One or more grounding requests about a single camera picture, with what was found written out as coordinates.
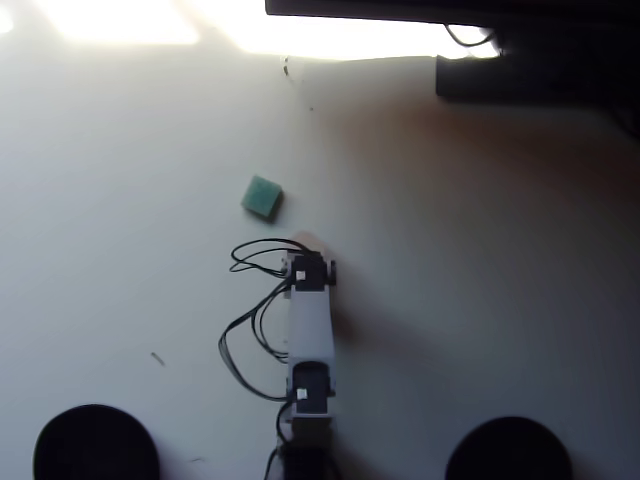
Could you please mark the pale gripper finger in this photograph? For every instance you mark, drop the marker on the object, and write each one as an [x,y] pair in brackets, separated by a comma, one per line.
[310,242]

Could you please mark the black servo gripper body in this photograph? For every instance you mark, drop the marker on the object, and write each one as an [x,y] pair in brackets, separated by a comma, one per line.
[310,272]

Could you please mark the teal foam cube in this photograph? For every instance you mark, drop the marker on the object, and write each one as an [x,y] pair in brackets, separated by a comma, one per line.
[260,195]

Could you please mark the black round bowl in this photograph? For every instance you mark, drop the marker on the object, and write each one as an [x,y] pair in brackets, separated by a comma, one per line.
[95,445]
[507,450]

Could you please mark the black rectangular box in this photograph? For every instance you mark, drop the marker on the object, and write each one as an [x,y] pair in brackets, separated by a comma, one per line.
[525,80]

